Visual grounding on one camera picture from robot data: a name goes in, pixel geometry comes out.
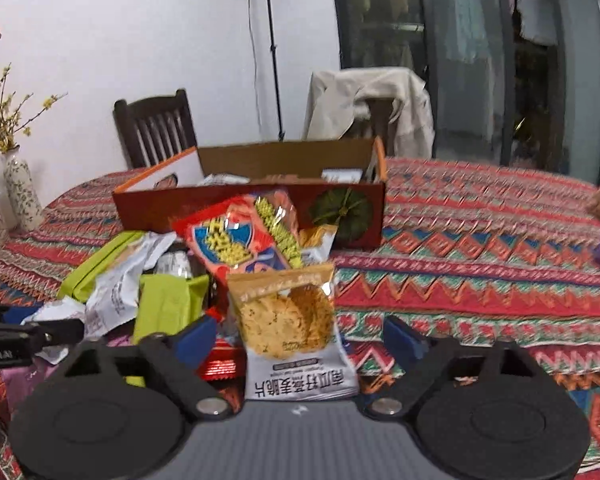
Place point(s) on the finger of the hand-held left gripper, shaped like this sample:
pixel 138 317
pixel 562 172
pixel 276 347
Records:
pixel 62 332

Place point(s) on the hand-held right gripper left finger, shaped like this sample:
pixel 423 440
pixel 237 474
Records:
pixel 198 338

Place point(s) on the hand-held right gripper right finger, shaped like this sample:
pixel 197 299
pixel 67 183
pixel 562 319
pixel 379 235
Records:
pixel 402 342

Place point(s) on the lime green snack packet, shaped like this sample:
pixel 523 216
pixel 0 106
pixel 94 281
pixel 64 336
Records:
pixel 92 265
pixel 167 305

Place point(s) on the clear oat cracker packet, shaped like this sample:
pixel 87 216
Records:
pixel 285 320

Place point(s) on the red pumpkin print cardboard box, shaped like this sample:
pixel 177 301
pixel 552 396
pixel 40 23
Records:
pixel 260 160

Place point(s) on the small white wrapper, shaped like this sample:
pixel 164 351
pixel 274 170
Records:
pixel 55 310

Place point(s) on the small red foil packet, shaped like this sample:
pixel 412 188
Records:
pixel 222 355

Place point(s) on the white crumpled snack packet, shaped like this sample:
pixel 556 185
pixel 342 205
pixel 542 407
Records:
pixel 120 285

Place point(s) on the silver foil packet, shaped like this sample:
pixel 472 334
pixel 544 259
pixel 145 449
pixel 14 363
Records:
pixel 174 264

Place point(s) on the red snack packet blue badge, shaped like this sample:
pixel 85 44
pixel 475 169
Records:
pixel 230 240

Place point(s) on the yellow snack packet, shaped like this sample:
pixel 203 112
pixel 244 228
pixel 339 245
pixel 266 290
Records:
pixel 320 242

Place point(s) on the floral patterned vase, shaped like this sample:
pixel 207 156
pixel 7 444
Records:
pixel 22 190

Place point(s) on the dark wooden slatted chair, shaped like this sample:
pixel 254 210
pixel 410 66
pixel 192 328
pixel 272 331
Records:
pixel 155 130

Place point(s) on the wooden chair under jacket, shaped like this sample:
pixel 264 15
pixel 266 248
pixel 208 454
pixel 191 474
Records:
pixel 380 125

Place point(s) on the yellow flower branches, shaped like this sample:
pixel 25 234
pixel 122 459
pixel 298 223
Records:
pixel 0 120

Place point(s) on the beige jacket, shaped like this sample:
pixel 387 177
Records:
pixel 340 105

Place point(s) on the black light stand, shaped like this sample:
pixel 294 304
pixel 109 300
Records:
pixel 275 60

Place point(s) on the glass sliding door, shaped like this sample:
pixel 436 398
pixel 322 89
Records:
pixel 470 35

